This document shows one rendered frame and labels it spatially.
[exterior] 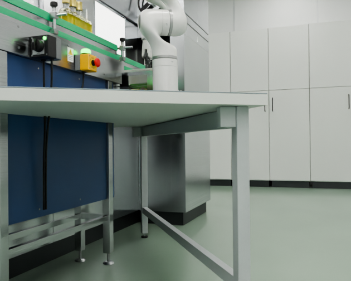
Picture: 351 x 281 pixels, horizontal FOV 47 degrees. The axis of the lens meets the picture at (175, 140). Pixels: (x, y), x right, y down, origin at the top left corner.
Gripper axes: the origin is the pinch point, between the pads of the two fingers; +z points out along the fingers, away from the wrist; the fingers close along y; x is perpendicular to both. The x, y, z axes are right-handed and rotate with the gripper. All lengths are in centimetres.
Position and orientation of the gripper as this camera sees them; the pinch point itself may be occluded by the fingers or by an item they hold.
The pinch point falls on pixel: (149, 68)
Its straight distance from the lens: 229.4
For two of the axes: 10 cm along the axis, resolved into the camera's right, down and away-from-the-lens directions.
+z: 0.1, 10.0, -0.1
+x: 9.5, -0.1, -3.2
